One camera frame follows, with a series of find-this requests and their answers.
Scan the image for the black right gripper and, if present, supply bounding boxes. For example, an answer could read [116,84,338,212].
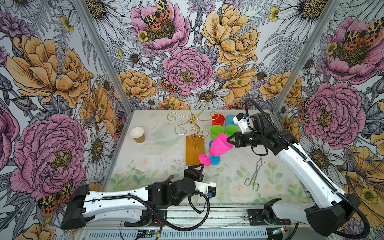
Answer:
[227,130,265,147]

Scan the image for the green wine glass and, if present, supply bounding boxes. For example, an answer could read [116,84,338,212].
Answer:
[210,125,225,140]
[224,125,239,137]

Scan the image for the pink wine glass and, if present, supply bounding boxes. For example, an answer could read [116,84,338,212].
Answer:
[199,133,234,167]

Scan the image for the blue wine glass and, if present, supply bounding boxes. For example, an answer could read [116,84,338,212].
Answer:
[209,140,221,165]
[225,115,237,127]

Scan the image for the red wine glass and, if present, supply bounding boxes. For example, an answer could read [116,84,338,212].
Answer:
[211,114,226,127]

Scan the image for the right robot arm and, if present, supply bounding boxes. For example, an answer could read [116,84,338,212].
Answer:
[227,98,371,239]

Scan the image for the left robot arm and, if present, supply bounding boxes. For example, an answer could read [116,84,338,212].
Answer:
[61,165,217,232]

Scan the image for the small metal carabiner clip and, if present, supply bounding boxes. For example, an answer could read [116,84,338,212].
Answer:
[165,175,175,182]

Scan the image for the metal tongs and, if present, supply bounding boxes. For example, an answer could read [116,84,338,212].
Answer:
[244,156,264,192]

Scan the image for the brown paper cup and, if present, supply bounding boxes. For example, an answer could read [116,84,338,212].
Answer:
[130,127,146,144]

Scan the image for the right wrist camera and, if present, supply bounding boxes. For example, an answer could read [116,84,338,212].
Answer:
[233,113,250,134]

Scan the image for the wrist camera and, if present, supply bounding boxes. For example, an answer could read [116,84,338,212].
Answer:
[199,182,217,199]
[233,113,250,134]

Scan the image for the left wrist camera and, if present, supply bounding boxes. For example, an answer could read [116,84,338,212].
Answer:
[199,182,217,199]

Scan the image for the gold wire glass rack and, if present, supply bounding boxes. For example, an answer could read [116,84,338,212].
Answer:
[167,100,218,166]

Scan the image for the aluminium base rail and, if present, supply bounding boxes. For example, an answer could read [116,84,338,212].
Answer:
[76,204,324,240]

